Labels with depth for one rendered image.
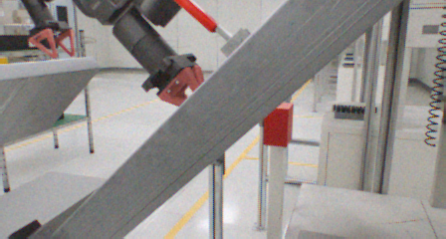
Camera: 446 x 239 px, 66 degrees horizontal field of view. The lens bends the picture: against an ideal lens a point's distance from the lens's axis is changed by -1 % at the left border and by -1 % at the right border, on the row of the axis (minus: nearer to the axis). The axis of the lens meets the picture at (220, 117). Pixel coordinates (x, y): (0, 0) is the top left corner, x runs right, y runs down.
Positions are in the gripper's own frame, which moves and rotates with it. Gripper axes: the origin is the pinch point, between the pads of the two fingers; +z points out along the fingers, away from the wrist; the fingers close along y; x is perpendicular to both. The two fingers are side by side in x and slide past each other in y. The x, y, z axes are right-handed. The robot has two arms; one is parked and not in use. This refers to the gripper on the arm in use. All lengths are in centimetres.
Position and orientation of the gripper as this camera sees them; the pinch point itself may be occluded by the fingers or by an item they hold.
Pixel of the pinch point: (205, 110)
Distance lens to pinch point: 55.8
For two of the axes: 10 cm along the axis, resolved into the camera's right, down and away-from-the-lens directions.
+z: 6.8, 7.3, -0.6
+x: -6.6, 6.4, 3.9
